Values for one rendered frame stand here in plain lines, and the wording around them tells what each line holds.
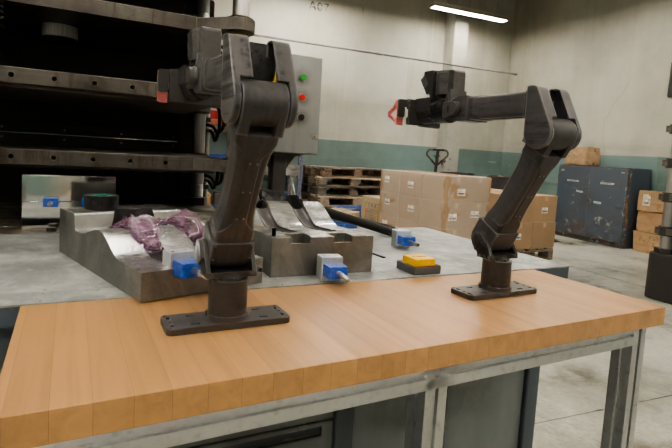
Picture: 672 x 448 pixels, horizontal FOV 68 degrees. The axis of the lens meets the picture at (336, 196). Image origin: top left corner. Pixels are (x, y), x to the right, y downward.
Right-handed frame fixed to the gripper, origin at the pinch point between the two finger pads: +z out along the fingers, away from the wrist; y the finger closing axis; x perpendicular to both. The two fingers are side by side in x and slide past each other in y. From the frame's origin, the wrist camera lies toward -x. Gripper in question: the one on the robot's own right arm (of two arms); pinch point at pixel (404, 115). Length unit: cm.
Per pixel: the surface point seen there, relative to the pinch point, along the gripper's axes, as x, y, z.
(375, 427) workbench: 81, 14, -15
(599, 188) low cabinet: 36, -592, 336
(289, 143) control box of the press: 8, 4, 72
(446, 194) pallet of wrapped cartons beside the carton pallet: 42, -242, 259
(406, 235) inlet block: 35.8, -10.1, 9.1
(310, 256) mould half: 36, 34, -14
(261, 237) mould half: 32, 43, -7
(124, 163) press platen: 19, 66, 68
